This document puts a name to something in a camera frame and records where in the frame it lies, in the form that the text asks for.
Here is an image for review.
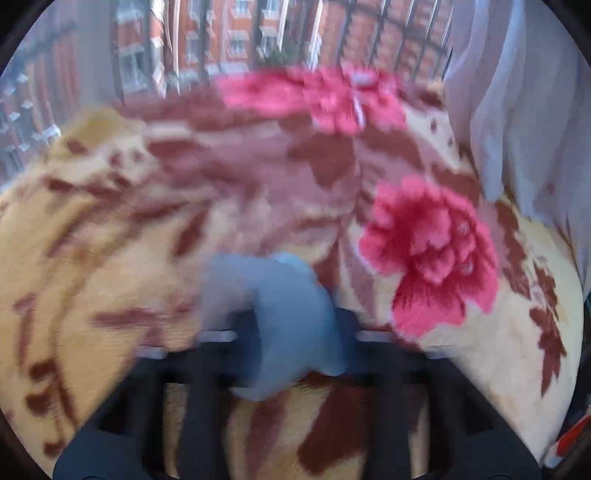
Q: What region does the light blue bent plastic bowl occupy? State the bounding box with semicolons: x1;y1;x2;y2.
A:
198;253;346;401

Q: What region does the yellow floral plush blanket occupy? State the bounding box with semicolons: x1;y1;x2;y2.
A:
1;70;584;474

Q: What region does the white sheer curtain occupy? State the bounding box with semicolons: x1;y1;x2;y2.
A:
444;1;590;294

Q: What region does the window with metal grille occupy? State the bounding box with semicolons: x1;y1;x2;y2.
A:
1;0;453;182

